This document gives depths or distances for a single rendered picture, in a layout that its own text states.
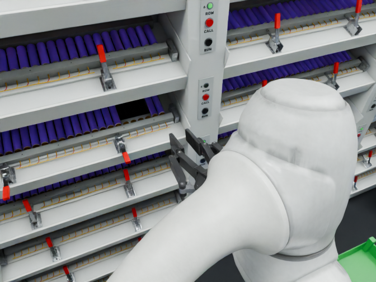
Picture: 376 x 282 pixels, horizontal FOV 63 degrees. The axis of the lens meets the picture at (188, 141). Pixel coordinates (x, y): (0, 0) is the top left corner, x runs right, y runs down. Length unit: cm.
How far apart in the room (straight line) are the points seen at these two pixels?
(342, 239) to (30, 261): 144
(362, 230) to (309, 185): 166
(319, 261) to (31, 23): 55
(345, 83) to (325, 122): 91
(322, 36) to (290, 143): 73
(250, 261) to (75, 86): 50
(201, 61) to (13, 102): 40
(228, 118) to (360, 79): 52
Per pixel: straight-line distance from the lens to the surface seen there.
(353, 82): 118
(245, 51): 82
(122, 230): 110
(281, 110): 25
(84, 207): 95
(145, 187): 95
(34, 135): 84
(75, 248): 110
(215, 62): 74
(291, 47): 88
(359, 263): 140
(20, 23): 61
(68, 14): 61
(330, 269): 38
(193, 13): 67
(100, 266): 126
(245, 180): 25
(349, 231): 188
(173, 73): 72
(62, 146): 80
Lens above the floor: 144
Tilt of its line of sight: 43 degrees down
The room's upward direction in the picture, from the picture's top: straight up
